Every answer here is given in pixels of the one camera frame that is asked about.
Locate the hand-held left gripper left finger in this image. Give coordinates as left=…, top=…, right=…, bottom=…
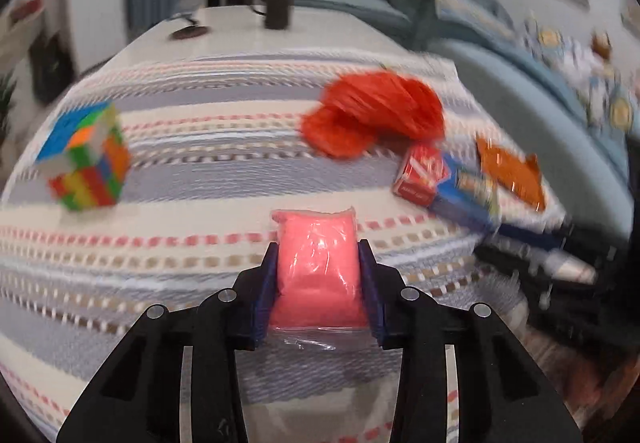
left=56, top=240, right=281, bottom=443

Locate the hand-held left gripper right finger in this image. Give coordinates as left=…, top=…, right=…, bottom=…
left=356, top=239, right=585, bottom=443

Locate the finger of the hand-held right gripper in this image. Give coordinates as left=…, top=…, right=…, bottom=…
left=472, top=222, right=571, bottom=274

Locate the pink packet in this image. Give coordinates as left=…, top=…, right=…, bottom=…
left=269, top=206, right=377, bottom=351

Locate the orange wrapper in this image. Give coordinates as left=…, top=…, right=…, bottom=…
left=475, top=137, right=547, bottom=213

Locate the blue box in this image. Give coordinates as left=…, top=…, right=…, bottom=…
left=430, top=156, right=503, bottom=230

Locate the teal sofa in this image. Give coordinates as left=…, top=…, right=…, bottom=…
left=295, top=0, right=640, bottom=249

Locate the small red box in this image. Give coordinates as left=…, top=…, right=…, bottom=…
left=391, top=143, right=451, bottom=206

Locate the striped lace tablecloth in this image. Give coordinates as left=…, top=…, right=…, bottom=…
left=0, top=47, right=531, bottom=443

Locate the floral pillow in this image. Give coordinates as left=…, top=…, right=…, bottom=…
left=522, top=18, right=640, bottom=134

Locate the red plastic bag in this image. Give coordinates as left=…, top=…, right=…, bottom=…
left=300, top=70, right=446, bottom=160

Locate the brown monkey plush toy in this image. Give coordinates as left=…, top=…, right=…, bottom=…
left=592, top=30, right=613, bottom=59

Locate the colourful puzzle cube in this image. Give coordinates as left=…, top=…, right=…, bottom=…
left=36, top=102, right=132, bottom=213

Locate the black coaster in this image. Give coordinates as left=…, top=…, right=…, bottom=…
left=167, top=16, right=208, bottom=41

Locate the dark cup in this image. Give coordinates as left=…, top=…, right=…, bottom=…
left=250, top=0, right=297, bottom=30

